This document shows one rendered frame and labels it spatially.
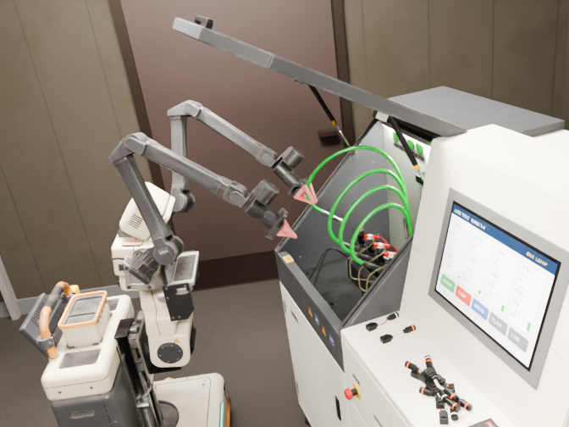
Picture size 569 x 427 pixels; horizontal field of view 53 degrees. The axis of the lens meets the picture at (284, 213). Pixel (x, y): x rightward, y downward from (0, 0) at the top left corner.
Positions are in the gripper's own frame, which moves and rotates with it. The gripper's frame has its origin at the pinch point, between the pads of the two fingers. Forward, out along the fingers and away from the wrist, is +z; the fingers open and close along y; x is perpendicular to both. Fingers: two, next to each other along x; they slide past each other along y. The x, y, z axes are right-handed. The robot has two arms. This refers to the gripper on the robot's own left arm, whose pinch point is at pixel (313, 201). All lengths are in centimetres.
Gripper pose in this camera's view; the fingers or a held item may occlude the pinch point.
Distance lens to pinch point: 221.9
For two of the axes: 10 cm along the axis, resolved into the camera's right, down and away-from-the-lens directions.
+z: 7.1, 6.9, -1.5
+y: 4.0, -2.2, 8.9
